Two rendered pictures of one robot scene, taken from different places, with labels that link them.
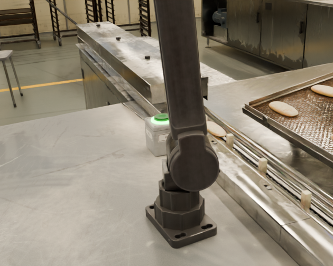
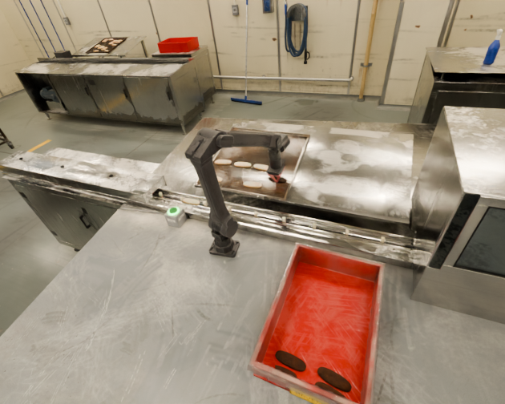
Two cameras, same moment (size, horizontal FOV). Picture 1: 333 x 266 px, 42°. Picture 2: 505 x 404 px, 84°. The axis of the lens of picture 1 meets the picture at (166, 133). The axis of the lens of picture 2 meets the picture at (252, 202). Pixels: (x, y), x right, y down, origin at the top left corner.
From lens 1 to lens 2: 0.68 m
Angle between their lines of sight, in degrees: 41
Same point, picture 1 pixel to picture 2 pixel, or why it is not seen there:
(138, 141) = (161, 225)
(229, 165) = not seen: hidden behind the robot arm
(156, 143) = (178, 223)
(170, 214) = (226, 248)
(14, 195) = (145, 285)
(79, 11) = not seen: outside the picture
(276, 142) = not seen: hidden behind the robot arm
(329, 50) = (151, 104)
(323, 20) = (139, 86)
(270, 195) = (246, 220)
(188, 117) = (224, 214)
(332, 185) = (252, 202)
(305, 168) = (237, 199)
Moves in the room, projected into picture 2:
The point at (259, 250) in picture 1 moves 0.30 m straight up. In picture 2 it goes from (256, 240) to (250, 187)
